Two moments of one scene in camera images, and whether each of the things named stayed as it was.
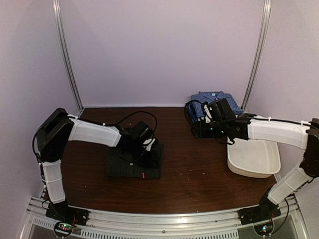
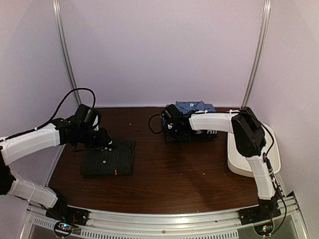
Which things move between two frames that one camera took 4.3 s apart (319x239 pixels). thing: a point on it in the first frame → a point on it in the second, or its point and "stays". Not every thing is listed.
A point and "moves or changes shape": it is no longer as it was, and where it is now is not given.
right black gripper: x=200 y=131 → x=168 y=136
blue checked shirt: x=200 y=100 moves or changes shape
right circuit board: x=264 y=228 stays
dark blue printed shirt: x=193 y=112 → x=195 y=135
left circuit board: x=64 y=228 stays
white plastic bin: x=253 y=158 stays
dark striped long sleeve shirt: x=148 y=167 → x=116 y=159
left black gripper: x=148 y=163 → x=102 y=140
